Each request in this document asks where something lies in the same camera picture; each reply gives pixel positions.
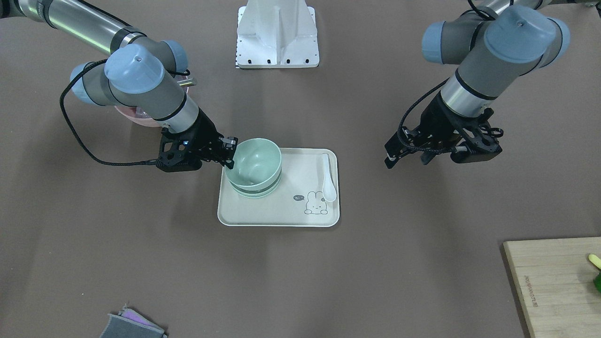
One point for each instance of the bamboo cutting board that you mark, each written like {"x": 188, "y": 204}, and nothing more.
{"x": 554, "y": 282}

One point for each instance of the yellow plastic knife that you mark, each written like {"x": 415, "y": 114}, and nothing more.
{"x": 595, "y": 260}

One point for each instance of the white ceramic spoon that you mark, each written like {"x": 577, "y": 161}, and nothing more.
{"x": 328, "y": 188}

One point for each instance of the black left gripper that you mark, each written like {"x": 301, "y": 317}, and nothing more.
{"x": 442, "y": 121}

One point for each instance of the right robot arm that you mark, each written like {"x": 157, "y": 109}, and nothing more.
{"x": 138, "y": 72}

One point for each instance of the green bowl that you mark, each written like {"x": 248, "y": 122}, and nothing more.
{"x": 258, "y": 163}
{"x": 259, "y": 193}

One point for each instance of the green lime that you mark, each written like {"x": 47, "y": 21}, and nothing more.
{"x": 597, "y": 282}

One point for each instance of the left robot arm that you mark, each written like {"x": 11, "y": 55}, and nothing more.
{"x": 491, "y": 45}

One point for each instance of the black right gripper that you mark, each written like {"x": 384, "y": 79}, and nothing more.
{"x": 204, "y": 133}

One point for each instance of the grey folded cloth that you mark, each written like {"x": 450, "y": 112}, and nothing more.
{"x": 128, "y": 323}

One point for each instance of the cream serving tray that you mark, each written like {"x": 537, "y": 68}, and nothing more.
{"x": 297, "y": 201}

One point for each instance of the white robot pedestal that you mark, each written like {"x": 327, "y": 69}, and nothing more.
{"x": 277, "y": 34}

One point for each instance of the pink bowl with ice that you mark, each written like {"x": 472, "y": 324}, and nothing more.
{"x": 141, "y": 117}

